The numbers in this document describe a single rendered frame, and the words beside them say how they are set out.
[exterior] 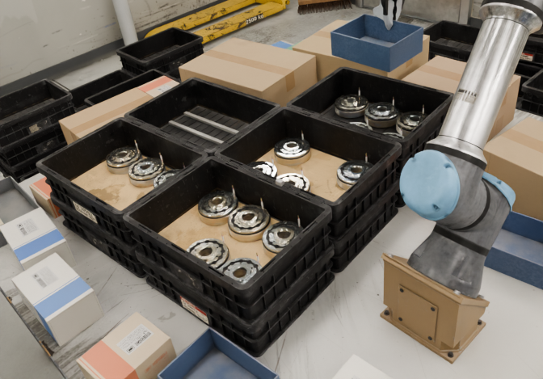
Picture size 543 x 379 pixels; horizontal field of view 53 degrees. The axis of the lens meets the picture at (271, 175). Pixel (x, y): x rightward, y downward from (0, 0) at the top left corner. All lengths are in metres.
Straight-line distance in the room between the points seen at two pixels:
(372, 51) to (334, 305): 0.65
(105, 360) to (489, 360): 0.79
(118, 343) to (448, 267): 0.70
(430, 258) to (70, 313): 0.81
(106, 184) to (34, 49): 3.01
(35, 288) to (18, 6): 3.23
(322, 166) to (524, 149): 0.53
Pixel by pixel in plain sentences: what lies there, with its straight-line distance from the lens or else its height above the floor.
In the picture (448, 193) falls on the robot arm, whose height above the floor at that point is 1.10.
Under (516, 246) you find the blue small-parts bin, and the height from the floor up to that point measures 0.70.
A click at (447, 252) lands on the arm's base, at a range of 1.13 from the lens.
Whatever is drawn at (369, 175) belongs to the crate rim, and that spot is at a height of 0.93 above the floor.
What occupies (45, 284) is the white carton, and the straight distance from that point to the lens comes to 1.44.
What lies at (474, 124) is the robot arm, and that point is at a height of 1.17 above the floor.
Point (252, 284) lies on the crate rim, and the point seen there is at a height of 0.93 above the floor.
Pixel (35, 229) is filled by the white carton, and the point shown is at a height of 0.79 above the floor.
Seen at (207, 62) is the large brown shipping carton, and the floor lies 0.90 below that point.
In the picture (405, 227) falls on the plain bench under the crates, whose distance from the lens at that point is 1.51.
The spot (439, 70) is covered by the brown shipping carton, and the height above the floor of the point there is 0.86.
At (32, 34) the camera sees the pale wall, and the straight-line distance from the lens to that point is 4.53.
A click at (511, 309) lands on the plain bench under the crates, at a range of 1.36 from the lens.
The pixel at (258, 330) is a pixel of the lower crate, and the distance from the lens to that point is 1.17.
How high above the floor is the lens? 1.71
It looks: 36 degrees down
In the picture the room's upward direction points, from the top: 8 degrees counter-clockwise
